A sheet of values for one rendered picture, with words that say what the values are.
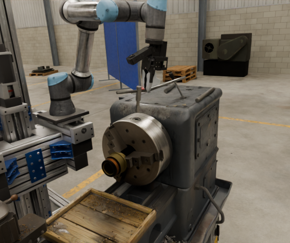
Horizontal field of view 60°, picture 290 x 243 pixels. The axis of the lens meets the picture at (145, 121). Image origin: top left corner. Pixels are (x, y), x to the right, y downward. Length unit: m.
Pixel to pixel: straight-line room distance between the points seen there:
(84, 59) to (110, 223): 0.88
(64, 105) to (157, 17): 0.78
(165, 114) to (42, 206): 1.03
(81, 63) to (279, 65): 9.79
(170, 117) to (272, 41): 9.81
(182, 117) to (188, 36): 10.65
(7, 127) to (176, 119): 0.89
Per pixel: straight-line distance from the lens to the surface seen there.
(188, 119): 1.12
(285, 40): 10.78
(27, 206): 1.72
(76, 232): 1.07
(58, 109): 1.52
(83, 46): 1.45
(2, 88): 1.47
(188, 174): 1.24
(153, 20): 1.00
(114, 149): 1.06
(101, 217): 1.11
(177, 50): 11.97
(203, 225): 1.58
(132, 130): 1.07
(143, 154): 1.05
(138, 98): 1.05
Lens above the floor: 1.58
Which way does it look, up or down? 19 degrees down
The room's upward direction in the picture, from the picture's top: 3 degrees counter-clockwise
